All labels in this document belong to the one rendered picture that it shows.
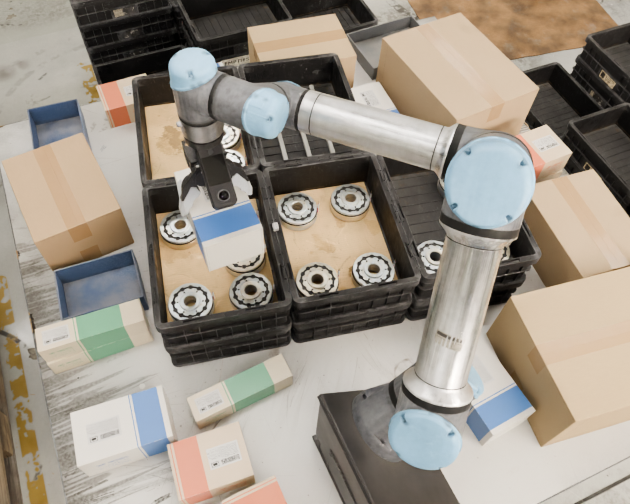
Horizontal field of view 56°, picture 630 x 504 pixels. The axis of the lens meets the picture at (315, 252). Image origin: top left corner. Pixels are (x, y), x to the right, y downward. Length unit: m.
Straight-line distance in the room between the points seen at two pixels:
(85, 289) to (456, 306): 1.05
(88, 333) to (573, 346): 1.09
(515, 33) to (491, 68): 1.76
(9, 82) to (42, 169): 1.73
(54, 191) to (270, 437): 0.83
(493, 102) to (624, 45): 1.43
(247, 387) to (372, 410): 0.35
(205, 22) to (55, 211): 1.34
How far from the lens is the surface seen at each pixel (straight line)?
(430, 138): 0.99
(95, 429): 1.40
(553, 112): 2.86
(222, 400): 1.40
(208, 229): 1.16
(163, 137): 1.76
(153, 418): 1.38
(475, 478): 1.47
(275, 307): 1.29
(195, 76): 0.96
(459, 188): 0.83
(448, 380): 0.96
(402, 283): 1.34
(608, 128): 2.72
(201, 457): 1.35
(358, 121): 1.01
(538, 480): 1.51
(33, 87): 3.36
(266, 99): 0.94
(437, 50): 1.96
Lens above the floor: 2.08
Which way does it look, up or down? 57 degrees down
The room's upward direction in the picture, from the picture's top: 4 degrees clockwise
